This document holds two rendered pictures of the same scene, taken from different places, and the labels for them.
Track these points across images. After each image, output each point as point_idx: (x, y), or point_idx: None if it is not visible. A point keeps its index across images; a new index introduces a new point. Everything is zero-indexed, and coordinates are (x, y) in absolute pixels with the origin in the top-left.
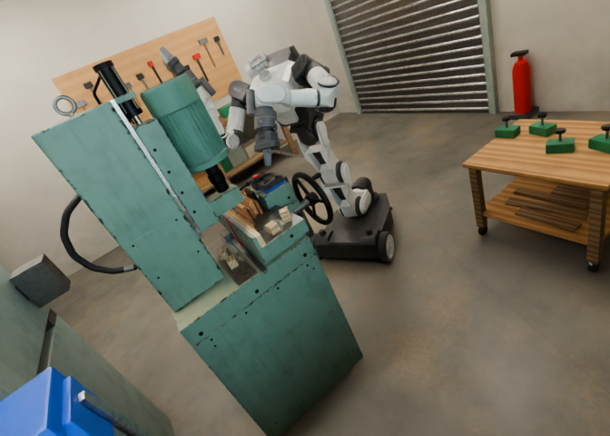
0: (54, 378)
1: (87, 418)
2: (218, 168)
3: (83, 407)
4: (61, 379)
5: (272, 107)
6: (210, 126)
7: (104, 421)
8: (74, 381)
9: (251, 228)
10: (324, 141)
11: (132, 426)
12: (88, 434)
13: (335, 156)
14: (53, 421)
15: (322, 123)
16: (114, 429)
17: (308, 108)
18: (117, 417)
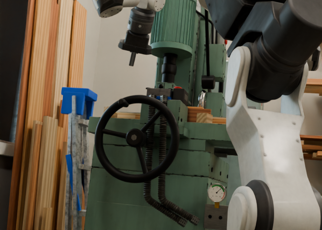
0: (82, 88)
1: (67, 99)
2: (164, 61)
3: (71, 97)
4: (84, 92)
5: (136, 6)
6: (154, 20)
7: (71, 108)
8: (81, 94)
9: (124, 112)
10: (225, 92)
11: (73, 121)
12: (62, 99)
13: (260, 161)
14: (64, 88)
15: (236, 51)
16: (71, 114)
17: (213, 12)
18: (72, 112)
